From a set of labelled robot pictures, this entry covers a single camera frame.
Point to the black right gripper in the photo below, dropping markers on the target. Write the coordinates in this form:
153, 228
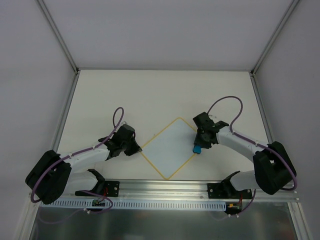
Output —
202, 141

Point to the right small circuit board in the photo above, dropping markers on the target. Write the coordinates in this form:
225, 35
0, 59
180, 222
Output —
237, 206

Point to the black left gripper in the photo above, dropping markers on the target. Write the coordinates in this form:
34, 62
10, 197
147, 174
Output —
130, 147

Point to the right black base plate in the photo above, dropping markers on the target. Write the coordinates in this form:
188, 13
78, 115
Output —
224, 190

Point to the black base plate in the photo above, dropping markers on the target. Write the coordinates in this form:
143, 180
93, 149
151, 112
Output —
111, 188
224, 190

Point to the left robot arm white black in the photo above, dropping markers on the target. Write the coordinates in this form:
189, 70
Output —
55, 174

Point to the blue bone-shaped eraser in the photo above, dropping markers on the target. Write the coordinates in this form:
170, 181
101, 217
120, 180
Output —
197, 149

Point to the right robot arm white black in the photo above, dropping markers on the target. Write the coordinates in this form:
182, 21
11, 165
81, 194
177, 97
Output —
272, 167

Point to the right aluminium corner post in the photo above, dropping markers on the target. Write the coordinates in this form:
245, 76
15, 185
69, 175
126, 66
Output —
279, 27

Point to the left aluminium corner post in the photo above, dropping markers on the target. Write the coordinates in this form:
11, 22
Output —
54, 28

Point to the left green circuit board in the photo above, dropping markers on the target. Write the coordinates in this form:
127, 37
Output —
98, 203

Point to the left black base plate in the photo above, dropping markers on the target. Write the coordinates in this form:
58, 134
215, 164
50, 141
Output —
111, 188

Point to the yellow-framed small whiteboard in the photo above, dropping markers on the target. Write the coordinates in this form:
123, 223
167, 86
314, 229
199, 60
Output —
170, 149

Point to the white slotted cable duct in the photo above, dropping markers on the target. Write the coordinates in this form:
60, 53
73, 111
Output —
139, 204

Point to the front aluminium mounting rail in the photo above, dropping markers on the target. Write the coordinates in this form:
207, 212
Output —
160, 189

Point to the aluminium corner post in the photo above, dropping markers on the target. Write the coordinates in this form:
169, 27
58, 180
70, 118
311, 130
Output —
54, 28
279, 27

